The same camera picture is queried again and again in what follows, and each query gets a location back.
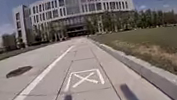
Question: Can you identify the white painted crossed box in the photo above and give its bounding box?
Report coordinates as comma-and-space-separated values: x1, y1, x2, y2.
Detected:
61, 67, 107, 93

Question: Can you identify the white painted line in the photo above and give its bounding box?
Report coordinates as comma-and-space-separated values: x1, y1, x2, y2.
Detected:
0, 44, 84, 100

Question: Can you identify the row of trees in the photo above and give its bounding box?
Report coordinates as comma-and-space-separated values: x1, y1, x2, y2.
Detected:
31, 0, 177, 50

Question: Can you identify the dry grass field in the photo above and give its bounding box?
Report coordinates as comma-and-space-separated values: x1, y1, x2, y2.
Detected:
88, 22, 177, 100

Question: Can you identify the low grey building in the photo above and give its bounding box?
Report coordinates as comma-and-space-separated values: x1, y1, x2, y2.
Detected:
0, 31, 20, 53

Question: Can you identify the dark manhole cover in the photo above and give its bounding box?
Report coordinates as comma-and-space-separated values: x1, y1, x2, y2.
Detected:
4, 64, 35, 79

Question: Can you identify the grey concrete slab road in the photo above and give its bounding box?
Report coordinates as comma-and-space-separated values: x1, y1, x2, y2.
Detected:
0, 23, 177, 100

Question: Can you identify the large curved white building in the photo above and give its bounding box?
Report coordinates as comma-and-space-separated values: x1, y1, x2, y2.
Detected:
11, 0, 139, 47

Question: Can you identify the grey concrete kerb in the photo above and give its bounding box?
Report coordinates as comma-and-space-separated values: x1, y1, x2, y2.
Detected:
87, 23, 177, 100

